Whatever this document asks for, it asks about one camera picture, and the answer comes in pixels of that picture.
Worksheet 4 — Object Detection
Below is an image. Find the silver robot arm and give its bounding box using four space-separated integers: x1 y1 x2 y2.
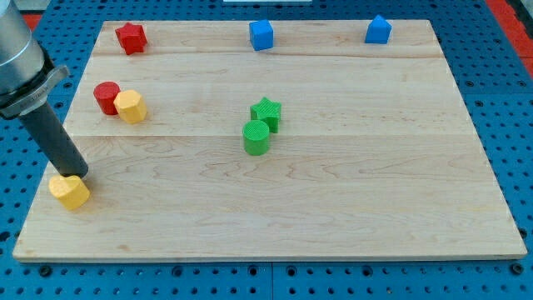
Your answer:
1 0 70 119

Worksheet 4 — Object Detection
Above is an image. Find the yellow hexagon block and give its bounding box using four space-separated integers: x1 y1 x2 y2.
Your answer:
113 90 147 124

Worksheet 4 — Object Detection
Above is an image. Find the green cylinder block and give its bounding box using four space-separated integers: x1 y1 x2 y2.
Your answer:
242 120 270 156

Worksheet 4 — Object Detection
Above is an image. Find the green star block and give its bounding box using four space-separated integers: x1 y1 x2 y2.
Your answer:
250 97 281 133

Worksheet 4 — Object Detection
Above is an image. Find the wooden board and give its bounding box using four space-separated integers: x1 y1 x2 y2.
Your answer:
12 20 527 263

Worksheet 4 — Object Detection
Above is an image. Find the blue cube block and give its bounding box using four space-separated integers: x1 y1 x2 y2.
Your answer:
249 19 274 51

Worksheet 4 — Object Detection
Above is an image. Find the blue pentagon block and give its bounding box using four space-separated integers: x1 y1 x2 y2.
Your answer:
365 15 392 44

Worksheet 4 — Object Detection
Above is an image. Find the red cylinder block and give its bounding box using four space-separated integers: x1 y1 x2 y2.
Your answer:
93 82 121 115

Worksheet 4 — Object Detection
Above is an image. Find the red star block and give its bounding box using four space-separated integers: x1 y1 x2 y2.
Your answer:
115 22 147 55

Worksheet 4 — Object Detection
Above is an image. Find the yellow heart block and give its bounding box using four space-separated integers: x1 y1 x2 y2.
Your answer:
48 175 91 210

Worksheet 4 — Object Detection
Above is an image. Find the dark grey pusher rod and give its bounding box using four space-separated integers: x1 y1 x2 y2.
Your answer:
18 102 88 178

